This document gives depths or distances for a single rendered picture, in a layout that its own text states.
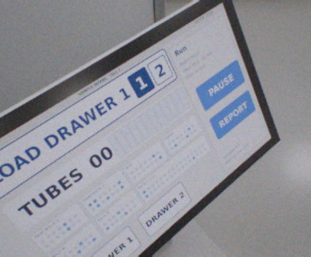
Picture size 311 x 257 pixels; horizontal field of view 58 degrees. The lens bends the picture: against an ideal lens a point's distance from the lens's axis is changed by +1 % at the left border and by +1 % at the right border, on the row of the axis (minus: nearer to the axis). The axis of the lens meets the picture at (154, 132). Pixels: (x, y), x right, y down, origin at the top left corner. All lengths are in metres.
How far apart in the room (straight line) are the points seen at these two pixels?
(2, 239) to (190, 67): 0.35
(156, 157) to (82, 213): 0.14
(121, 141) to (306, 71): 1.90
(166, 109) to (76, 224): 0.21
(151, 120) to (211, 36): 0.17
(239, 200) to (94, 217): 1.22
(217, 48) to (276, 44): 1.86
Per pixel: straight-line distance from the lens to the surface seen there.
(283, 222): 1.60
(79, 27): 1.22
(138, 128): 0.41
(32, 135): 0.38
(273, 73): 2.11
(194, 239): 1.45
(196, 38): 0.46
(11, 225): 0.41
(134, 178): 0.43
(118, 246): 0.46
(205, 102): 0.47
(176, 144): 0.45
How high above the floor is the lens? 1.46
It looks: 59 degrees down
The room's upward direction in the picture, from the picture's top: 6 degrees counter-clockwise
